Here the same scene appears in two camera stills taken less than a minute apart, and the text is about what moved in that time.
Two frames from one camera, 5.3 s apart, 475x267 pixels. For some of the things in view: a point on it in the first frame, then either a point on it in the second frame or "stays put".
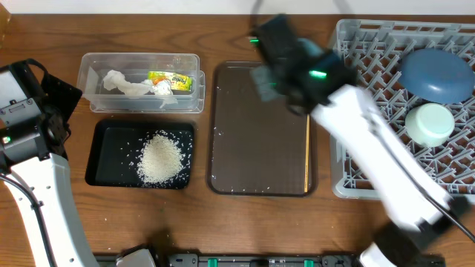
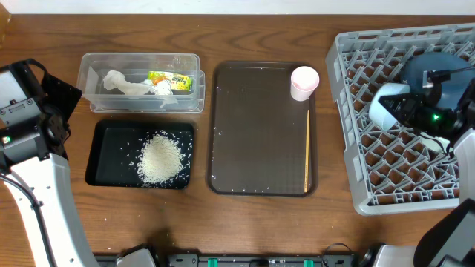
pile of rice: (159, 158) stays put
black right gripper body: (283, 90) to (433, 119)
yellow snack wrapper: (177, 81) stays put
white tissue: (116, 79) stays put
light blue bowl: (312, 47) to (378, 113)
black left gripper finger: (60, 96) stays put
